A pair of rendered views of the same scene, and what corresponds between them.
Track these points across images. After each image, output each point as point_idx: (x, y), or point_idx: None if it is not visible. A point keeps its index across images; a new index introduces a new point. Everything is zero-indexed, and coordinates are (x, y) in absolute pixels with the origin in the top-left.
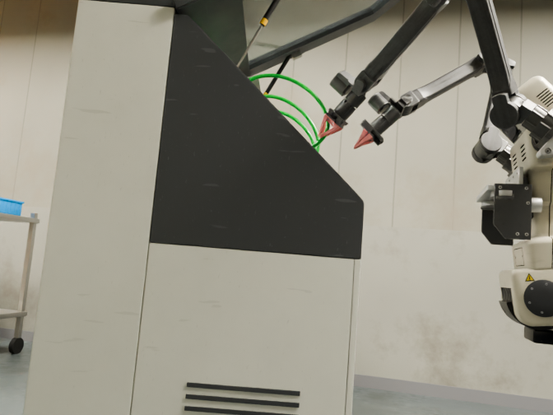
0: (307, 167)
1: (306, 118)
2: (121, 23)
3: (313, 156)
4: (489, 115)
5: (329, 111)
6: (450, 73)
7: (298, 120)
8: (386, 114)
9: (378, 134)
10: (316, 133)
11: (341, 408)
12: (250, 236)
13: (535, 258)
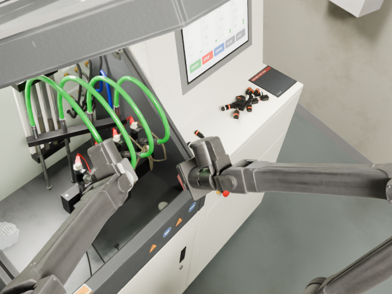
0: (2, 283)
1: (118, 128)
2: None
3: (2, 280)
4: (342, 278)
5: (91, 179)
6: (323, 176)
7: (131, 105)
8: (201, 179)
9: (191, 194)
10: (129, 149)
11: None
12: None
13: None
